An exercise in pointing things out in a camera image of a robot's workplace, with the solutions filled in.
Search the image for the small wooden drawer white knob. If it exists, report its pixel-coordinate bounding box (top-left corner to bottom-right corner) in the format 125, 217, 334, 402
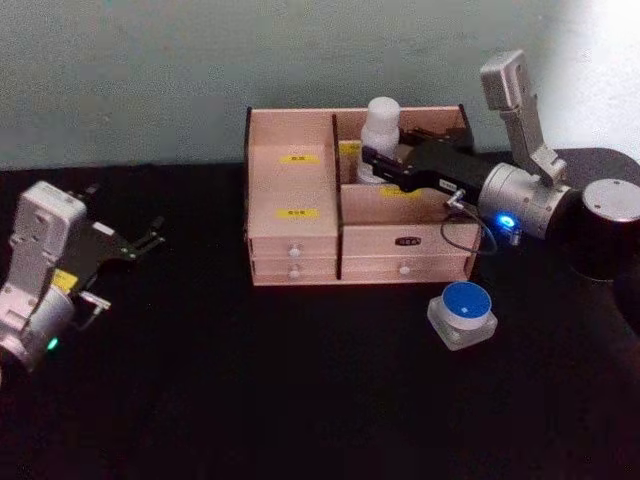
251, 257, 340, 280
248, 235, 340, 260

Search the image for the wooden desk organizer with drawers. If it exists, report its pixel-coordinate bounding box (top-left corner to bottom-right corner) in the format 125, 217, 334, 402
243, 103, 484, 288

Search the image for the wide wooden drawer white knob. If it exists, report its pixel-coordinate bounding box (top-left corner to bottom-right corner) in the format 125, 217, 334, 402
341, 254, 475, 282

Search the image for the thin dark right gripper cable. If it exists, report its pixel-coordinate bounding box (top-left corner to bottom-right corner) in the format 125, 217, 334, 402
439, 195, 501, 257

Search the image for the clear jar with blue lid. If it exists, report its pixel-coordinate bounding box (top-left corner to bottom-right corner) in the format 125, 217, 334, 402
426, 280, 499, 353

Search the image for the black table cloth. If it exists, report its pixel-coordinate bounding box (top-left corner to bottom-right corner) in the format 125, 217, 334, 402
0, 147, 640, 480

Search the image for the white plastic bottle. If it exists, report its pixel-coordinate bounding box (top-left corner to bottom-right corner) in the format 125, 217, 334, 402
356, 96, 404, 184

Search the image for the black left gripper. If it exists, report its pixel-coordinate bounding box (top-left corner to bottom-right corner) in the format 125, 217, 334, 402
51, 182, 168, 297

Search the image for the wide wooden drawer black label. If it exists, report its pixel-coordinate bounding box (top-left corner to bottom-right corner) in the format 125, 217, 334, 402
341, 223, 480, 258

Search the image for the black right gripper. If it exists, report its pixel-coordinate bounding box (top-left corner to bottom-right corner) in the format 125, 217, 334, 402
361, 126, 495, 200

